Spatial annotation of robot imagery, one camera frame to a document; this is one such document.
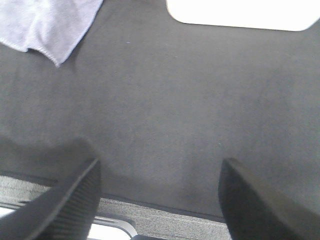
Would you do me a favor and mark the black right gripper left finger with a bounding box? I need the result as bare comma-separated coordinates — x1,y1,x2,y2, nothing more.
0,159,101,240

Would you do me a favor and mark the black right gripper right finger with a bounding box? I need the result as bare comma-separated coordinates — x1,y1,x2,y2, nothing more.
218,158,320,240

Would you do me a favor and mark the grey microfibre towel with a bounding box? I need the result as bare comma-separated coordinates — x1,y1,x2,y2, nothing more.
0,0,103,67

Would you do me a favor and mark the white lidded storage box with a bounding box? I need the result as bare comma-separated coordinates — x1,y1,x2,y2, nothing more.
166,0,320,32

